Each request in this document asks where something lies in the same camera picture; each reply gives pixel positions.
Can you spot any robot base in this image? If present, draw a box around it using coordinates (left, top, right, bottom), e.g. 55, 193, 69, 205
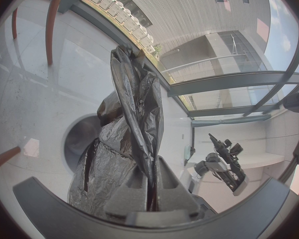
179, 169, 218, 220

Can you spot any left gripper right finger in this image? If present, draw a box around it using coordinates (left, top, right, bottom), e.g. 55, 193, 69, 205
153, 156, 200, 217

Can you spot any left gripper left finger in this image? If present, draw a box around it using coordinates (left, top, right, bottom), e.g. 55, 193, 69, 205
104, 167, 149, 218

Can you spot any wooden chair with white cushions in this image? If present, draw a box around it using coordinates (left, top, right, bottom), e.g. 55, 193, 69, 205
0, 0, 68, 177

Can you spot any window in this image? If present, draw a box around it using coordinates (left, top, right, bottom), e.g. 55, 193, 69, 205
56, 0, 299, 120

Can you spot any white trash bin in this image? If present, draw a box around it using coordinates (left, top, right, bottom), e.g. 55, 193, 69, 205
62, 113, 103, 177

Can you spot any blue-green curtain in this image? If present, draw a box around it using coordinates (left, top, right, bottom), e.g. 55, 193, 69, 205
191, 115, 271, 128

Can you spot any black plastic bag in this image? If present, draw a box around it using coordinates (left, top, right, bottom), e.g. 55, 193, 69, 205
68, 45, 165, 220

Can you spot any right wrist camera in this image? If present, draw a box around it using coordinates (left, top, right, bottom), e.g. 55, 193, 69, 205
230, 143, 244, 156

